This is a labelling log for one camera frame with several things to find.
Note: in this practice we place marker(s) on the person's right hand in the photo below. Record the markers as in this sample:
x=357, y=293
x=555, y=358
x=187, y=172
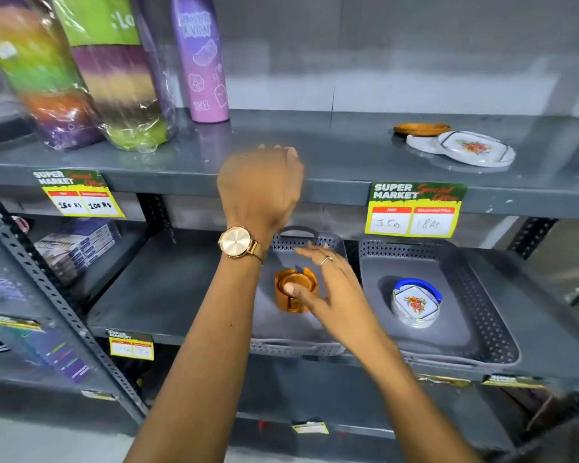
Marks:
x=340, y=303

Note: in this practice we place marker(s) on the person's left hand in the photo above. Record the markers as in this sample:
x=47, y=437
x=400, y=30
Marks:
x=258, y=187

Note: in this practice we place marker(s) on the person's right thumb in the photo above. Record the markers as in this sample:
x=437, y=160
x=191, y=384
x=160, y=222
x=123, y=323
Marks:
x=300, y=294

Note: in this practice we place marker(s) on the person's left fingers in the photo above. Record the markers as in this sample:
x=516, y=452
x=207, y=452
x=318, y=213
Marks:
x=279, y=150

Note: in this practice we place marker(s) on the person's right forearm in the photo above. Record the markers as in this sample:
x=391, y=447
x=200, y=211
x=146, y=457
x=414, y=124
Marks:
x=415, y=405

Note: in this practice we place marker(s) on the person's left forearm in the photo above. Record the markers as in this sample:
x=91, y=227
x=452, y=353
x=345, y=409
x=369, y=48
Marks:
x=207, y=351

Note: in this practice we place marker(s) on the orange coaster set with holder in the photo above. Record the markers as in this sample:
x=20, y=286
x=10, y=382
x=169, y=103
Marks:
x=285, y=294

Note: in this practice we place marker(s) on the grey metal shelf unit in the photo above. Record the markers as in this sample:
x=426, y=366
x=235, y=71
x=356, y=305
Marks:
x=357, y=159

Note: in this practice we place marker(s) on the rose gold wristwatch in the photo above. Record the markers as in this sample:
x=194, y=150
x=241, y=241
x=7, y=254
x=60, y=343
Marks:
x=236, y=242

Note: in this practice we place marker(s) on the floral coaster set, blue holder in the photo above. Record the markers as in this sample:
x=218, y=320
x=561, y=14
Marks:
x=415, y=303

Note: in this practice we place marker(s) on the purple printed water bottle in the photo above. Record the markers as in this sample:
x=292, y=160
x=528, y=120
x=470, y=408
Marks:
x=200, y=57

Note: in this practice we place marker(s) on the small yellow price tag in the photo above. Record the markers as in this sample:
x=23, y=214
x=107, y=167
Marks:
x=99, y=395
x=444, y=380
x=19, y=324
x=310, y=427
x=131, y=347
x=514, y=381

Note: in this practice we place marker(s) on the yellow and green price tag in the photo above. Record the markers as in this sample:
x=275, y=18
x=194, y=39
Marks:
x=79, y=195
x=415, y=212

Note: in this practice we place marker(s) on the orange round coaster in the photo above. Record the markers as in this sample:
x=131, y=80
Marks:
x=422, y=129

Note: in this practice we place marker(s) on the wrapped striped mat, green label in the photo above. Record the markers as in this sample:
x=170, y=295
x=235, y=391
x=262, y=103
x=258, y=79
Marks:
x=120, y=77

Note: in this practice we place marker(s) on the white floral coaster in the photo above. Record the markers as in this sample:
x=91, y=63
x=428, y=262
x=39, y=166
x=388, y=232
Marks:
x=475, y=148

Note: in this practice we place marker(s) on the stack of purple boxes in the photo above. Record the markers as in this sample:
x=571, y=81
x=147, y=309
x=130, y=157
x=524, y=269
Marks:
x=75, y=245

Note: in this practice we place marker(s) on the rainbow striped rolled mat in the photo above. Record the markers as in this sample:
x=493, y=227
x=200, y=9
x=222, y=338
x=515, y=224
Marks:
x=38, y=67

